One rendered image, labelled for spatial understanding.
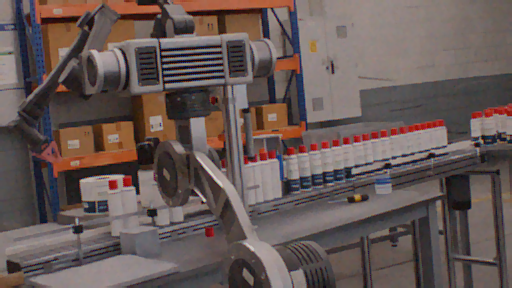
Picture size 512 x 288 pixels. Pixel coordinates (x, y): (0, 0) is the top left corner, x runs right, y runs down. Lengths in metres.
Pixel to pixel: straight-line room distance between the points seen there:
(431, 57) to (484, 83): 1.04
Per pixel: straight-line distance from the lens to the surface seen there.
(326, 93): 8.17
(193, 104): 2.03
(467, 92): 10.26
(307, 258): 1.70
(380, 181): 3.24
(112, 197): 2.51
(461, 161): 4.06
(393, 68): 9.34
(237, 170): 2.66
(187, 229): 2.67
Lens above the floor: 1.36
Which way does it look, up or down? 3 degrees down
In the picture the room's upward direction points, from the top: 6 degrees counter-clockwise
